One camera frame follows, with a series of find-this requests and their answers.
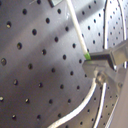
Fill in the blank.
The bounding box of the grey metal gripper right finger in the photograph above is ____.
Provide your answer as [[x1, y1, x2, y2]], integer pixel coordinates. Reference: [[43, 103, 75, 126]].
[[90, 40, 128, 66]]

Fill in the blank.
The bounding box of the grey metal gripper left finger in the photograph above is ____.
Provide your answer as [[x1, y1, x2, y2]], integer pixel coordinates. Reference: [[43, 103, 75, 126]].
[[82, 61, 115, 78]]

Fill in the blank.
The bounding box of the white cable with green tip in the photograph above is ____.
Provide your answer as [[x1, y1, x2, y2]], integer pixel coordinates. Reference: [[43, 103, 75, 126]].
[[47, 0, 98, 128]]

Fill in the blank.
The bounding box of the grey metal clip at top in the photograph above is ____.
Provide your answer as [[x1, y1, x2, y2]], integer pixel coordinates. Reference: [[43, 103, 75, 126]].
[[49, 0, 62, 7]]

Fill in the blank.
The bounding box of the white cable at right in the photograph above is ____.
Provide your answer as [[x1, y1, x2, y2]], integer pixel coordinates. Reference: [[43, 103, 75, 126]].
[[92, 0, 128, 128]]

